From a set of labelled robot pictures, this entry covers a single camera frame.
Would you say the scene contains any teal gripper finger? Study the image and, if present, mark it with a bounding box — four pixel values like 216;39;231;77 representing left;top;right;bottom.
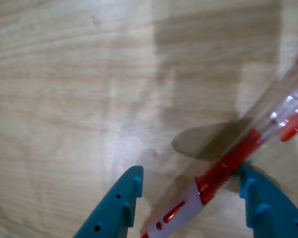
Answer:
239;163;298;238
72;165;145;238

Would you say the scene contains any red and white pen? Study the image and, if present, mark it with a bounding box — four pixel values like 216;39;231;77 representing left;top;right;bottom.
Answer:
140;47;298;238

